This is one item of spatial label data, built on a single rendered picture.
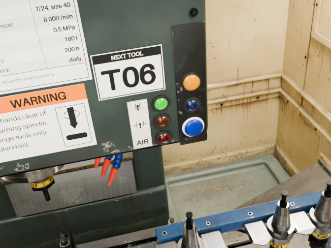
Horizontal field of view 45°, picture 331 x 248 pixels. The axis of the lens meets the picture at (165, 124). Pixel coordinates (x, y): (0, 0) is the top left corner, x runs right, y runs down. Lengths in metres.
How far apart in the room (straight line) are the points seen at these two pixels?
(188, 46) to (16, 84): 0.24
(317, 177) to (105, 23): 1.36
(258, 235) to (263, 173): 1.16
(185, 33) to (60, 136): 0.23
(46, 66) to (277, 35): 1.42
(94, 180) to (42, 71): 0.98
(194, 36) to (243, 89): 1.36
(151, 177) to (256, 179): 0.69
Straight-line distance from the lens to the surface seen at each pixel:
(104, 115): 0.59
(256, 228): 1.00
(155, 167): 1.54
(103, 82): 0.56
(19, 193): 1.53
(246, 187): 2.03
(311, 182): 1.74
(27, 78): 0.56
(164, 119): 0.60
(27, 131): 0.60
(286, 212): 0.96
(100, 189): 1.53
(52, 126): 0.60
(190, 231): 0.89
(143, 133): 0.62
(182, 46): 0.56
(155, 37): 0.55
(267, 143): 2.15
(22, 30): 0.54
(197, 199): 1.97
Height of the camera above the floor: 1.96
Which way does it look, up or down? 34 degrees down
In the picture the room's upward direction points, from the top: 5 degrees counter-clockwise
